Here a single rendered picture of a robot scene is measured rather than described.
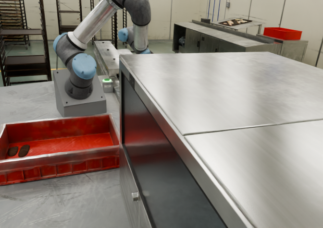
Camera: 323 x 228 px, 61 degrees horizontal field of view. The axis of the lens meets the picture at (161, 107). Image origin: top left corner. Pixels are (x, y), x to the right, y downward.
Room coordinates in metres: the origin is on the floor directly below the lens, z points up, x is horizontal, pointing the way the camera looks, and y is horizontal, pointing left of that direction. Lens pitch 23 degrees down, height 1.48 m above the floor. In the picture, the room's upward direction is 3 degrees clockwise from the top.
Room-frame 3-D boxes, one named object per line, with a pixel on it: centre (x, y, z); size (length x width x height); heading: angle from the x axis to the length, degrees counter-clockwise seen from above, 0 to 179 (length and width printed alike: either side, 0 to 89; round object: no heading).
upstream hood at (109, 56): (2.64, 0.53, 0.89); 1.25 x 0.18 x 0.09; 19
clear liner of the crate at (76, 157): (0.99, 0.41, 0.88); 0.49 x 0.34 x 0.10; 110
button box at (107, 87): (1.81, 0.38, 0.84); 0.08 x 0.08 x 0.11; 19
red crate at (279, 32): (4.79, -1.96, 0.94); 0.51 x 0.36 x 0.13; 23
